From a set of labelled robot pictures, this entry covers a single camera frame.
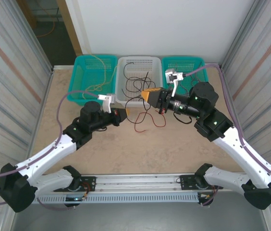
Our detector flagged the wooden furniture piece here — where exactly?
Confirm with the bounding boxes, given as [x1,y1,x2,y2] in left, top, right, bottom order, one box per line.
[16,0,39,29]

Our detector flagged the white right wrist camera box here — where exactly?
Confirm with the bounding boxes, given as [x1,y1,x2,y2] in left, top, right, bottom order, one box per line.
[164,68,185,98]

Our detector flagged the aluminium mounting rail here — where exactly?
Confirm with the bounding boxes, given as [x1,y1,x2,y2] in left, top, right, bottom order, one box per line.
[29,172,246,195]

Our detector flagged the base power wires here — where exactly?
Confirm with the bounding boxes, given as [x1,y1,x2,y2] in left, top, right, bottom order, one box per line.
[199,186,219,200]
[81,181,95,199]

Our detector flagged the black right wrist wire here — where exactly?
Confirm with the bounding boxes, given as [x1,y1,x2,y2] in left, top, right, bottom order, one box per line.
[173,112,192,125]

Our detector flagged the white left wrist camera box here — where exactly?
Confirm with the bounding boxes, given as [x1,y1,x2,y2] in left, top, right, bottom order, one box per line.
[98,92,117,114]

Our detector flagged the wooden door frame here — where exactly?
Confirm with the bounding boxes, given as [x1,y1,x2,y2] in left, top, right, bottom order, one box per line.
[56,0,83,55]

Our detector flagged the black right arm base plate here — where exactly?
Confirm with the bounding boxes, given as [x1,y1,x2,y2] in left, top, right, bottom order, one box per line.
[180,174,223,191]

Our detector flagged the thin black cable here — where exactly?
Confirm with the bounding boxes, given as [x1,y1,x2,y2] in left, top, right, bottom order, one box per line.
[125,71,157,97]
[122,61,136,97]
[125,95,152,125]

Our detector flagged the orange floor cable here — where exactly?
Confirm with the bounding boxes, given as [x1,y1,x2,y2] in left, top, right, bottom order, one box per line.
[36,21,57,38]

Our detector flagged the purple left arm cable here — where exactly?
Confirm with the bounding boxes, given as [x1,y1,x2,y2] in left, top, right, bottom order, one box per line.
[0,90,100,212]

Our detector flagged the right base power wires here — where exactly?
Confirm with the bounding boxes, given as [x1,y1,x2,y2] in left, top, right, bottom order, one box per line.
[199,186,219,200]

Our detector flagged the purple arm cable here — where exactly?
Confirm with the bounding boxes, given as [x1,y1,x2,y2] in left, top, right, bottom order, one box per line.
[0,90,100,212]
[183,63,271,207]

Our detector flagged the teal plastic basket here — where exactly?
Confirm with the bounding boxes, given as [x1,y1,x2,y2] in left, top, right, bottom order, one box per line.
[67,55,119,107]
[161,56,210,96]

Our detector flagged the thin yellow cable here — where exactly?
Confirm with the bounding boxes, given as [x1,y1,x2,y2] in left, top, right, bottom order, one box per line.
[82,36,107,99]
[85,63,120,91]

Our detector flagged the left base power wires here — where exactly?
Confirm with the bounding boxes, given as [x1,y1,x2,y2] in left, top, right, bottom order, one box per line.
[81,181,95,199]

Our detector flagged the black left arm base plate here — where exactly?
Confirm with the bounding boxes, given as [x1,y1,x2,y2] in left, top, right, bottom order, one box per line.
[53,176,97,193]

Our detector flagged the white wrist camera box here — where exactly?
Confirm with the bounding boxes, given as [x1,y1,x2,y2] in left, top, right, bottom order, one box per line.
[98,92,117,114]
[164,68,185,98]

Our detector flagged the white plastic basket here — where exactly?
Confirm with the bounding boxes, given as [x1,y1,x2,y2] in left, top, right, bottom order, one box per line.
[114,56,164,108]

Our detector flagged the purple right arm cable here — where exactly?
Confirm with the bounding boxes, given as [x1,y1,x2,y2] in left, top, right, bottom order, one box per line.
[183,63,271,207]

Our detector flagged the grey slotted cable duct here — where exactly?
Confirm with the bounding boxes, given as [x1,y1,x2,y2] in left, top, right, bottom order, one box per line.
[36,193,200,204]

